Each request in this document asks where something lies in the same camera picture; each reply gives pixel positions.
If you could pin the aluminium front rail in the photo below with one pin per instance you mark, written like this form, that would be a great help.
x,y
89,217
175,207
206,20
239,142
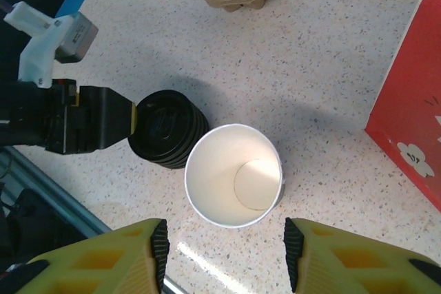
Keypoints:
x,y
51,187

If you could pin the red paper takeout bag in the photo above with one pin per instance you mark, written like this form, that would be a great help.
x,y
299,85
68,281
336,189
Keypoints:
x,y
410,94

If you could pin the black cup lid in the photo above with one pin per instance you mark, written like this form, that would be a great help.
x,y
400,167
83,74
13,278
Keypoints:
x,y
187,156
162,122

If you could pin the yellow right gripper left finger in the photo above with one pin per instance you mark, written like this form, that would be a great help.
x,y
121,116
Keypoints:
x,y
138,239

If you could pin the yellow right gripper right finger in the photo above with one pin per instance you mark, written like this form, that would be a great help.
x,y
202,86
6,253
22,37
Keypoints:
x,y
320,246

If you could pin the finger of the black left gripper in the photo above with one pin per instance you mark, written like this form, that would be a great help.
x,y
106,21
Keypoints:
x,y
103,118

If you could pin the green paper coffee cup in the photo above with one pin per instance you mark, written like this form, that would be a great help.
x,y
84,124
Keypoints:
x,y
220,170

